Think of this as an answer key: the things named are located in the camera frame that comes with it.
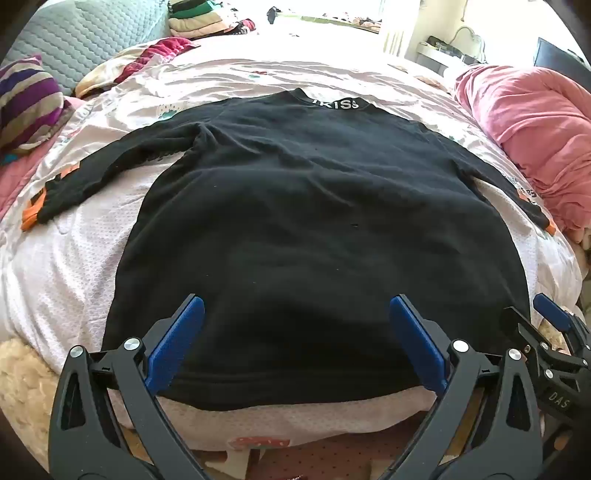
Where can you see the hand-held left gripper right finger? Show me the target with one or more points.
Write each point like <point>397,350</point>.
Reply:
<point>415,337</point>

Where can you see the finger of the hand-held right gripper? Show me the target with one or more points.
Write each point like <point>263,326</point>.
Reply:
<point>551,310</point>
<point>521,325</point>

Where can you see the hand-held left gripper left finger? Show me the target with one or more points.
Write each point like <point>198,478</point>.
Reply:
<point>178,337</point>

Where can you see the black sweatshirt with orange cuffs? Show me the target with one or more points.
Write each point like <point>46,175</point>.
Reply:
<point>300,207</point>

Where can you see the stack of folded clothes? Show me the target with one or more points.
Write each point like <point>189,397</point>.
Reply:
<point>194,21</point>

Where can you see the dotted brown cloth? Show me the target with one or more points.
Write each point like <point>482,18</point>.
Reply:
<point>332,454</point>

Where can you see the pink duvet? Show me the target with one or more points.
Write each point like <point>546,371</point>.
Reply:
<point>531,120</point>

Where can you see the pink cloth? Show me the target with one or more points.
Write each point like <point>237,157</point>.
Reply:
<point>14,184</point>

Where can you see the black monitor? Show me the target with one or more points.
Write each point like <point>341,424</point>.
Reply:
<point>554,55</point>

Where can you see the pink strawberry printed blanket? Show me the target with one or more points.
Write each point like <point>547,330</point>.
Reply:
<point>221,78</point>

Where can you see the white side table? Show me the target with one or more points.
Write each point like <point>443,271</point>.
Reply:
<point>438,57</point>

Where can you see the striped pillow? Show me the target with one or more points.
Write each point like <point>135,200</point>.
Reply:
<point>27,101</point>

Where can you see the cloud-shaped mirror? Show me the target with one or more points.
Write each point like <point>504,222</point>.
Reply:
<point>475,39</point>

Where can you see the red and cream blanket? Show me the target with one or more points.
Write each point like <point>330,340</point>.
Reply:
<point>157,50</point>

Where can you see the cream curtain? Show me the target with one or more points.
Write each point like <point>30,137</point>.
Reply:
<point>397,32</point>

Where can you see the grey quilted cushion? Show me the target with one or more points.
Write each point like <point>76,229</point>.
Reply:
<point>92,37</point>

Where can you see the pile of plush toys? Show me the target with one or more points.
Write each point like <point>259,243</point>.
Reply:
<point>364,23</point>

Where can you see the window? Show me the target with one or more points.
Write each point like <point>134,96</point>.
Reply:
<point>323,7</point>

